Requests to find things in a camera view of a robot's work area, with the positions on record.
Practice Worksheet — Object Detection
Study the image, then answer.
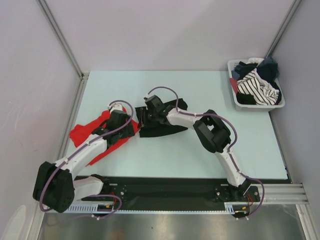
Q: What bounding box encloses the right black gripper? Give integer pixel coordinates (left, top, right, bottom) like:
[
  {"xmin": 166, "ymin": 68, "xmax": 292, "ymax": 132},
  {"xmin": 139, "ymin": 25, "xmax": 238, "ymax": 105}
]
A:
[{"xmin": 138, "ymin": 107, "xmax": 159, "ymax": 129}]

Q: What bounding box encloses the striped white black garment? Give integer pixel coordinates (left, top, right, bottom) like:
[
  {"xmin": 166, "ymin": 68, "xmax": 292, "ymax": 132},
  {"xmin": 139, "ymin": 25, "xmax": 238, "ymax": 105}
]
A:
[{"xmin": 236, "ymin": 68, "xmax": 282, "ymax": 106}]

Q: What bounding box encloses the white laundry basket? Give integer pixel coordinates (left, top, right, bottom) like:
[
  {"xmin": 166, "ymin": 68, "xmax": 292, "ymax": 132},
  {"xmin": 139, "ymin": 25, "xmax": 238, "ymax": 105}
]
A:
[{"xmin": 227, "ymin": 59, "xmax": 286, "ymax": 112}]

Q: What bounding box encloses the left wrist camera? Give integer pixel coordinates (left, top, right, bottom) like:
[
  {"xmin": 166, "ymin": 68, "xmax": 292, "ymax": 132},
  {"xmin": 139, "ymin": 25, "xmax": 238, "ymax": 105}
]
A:
[{"xmin": 108, "ymin": 103, "xmax": 126, "ymax": 114}]

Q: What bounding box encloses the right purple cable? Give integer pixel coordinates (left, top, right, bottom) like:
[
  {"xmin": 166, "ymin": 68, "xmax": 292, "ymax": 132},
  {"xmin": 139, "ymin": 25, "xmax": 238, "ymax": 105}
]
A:
[{"xmin": 144, "ymin": 86, "xmax": 265, "ymax": 221}]

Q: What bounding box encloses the white garment in basket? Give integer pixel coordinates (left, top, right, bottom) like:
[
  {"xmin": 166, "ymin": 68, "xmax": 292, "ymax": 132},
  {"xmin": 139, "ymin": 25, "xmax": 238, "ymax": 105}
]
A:
[{"xmin": 246, "ymin": 57, "xmax": 265, "ymax": 65}]

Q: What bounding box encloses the black garment in basket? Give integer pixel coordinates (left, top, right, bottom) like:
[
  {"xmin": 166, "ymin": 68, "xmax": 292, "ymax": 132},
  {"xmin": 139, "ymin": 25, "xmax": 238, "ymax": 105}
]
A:
[{"xmin": 236, "ymin": 92, "xmax": 257, "ymax": 105}]

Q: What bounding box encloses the grey slotted cable duct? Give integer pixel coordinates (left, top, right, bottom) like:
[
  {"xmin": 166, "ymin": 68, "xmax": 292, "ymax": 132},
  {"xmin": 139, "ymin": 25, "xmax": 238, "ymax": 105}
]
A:
[{"xmin": 64, "ymin": 202, "xmax": 249, "ymax": 216}]

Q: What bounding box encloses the blue denim garment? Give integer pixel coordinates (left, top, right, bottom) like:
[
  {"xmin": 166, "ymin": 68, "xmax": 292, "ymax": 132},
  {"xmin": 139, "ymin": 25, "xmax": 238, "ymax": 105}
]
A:
[{"xmin": 231, "ymin": 57, "xmax": 279, "ymax": 82}]

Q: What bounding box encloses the pink garment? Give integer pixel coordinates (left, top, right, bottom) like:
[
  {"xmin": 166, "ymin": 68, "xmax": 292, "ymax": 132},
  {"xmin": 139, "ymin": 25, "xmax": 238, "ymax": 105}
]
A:
[{"xmin": 229, "ymin": 78, "xmax": 238, "ymax": 94}]

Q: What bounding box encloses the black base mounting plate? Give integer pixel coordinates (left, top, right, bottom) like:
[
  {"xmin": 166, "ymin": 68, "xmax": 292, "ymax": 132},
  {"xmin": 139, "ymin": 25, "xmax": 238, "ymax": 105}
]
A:
[{"xmin": 83, "ymin": 176, "xmax": 262, "ymax": 210}]

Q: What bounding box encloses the black tank top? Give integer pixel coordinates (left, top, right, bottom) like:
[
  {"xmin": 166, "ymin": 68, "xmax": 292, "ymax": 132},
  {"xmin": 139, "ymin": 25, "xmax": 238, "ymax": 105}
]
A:
[{"xmin": 135, "ymin": 107, "xmax": 188, "ymax": 138}]

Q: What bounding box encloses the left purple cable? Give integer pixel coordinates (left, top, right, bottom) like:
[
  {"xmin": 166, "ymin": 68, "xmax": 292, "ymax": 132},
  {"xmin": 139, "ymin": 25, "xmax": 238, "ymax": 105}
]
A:
[{"xmin": 39, "ymin": 100, "xmax": 135, "ymax": 221}]

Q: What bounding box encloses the purple cable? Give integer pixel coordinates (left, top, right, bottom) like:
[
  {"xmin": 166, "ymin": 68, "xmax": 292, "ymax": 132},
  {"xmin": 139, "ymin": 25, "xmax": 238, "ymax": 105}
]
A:
[
  {"xmin": 39, "ymin": 100, "xmax": 135, "ymax": 221},
  {"xmin": 144, "ymin": 86, "xmax": 265, "ymax": 221}
]

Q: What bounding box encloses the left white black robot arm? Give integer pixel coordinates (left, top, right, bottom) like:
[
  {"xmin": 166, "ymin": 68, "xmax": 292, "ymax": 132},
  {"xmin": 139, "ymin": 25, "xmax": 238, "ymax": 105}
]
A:
[{"xmin": 32, "ymin": 110, "xmax": 139, "ymax": 213}]

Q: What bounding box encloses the red tank top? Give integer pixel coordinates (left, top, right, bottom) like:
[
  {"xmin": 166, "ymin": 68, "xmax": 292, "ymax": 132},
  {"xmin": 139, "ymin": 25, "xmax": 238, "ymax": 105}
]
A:
[{"xmin": 69, "ymin": 110, "xmax": 139, "ymax": 166}]

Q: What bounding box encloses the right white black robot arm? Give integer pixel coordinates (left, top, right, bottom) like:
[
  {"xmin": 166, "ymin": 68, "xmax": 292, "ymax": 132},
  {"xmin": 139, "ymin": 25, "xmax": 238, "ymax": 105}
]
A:
[{"xmin": 135, "ymin": 95, "xmax": 251, "ymax": 201}]

